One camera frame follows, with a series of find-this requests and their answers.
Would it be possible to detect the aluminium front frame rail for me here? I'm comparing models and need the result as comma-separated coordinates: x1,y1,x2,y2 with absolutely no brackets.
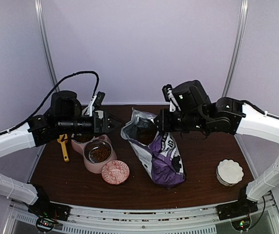
6,191,279,234

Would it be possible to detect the yellow plastic food scoop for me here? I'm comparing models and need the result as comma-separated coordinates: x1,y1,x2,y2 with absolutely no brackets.
57,134,69,162

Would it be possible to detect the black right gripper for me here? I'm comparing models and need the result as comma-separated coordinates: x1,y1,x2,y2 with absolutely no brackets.
154,108,209,132

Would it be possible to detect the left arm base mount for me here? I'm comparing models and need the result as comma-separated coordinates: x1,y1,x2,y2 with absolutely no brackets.
27,185,71,221

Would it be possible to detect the brown kibble pet food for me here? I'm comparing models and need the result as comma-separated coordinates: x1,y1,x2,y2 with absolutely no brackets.
90,146,111,163

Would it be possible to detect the red patterned ceramic bowl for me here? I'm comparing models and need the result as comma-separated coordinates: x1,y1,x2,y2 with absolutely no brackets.
101,160,130,185

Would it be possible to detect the aluminium corner post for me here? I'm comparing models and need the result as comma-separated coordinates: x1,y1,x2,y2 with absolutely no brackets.
34,0,57,86
222,0,249,97

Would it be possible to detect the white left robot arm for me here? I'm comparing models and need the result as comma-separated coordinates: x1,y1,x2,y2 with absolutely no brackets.
0,91,122,216

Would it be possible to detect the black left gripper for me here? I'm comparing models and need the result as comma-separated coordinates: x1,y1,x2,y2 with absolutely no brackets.
57,110,126,137

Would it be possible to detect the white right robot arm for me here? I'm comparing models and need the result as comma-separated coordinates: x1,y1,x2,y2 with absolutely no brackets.
154,80,279,215

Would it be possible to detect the purple puppy food bag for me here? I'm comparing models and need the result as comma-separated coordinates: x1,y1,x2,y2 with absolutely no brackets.
121,109,186,189

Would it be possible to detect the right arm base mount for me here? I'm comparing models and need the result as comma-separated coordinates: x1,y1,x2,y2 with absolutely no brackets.
216,186,258,220

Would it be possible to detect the round circuit board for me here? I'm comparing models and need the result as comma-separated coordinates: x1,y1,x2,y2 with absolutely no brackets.
231,217,251,232
35,217,58,232

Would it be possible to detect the white scalloped ceramic bowl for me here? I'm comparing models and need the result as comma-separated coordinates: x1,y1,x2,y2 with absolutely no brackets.
216,159,244,187

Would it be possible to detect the aluminium right corner post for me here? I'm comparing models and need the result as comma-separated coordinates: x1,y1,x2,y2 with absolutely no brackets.
222,0,249,97

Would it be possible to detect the right round circuit board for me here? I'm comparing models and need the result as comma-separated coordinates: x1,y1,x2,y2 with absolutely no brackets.
231,217,251,232

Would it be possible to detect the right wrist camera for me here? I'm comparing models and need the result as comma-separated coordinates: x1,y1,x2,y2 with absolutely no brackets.
162,84,180,112

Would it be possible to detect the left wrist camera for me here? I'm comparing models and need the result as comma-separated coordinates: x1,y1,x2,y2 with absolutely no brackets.
87,91,106,117

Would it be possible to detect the pink double pet feeder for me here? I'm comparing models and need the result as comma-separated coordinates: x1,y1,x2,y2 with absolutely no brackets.
71,135,117,174

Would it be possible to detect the left round circuit board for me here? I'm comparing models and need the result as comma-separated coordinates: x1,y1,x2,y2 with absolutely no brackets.
35,217,58,232

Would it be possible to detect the aluminium left corner post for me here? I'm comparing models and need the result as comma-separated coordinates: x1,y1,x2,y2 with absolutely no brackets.
34,0,57,86

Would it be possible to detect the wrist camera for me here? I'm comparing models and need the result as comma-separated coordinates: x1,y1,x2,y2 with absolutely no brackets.
87,91,106,117
162,84,180,112

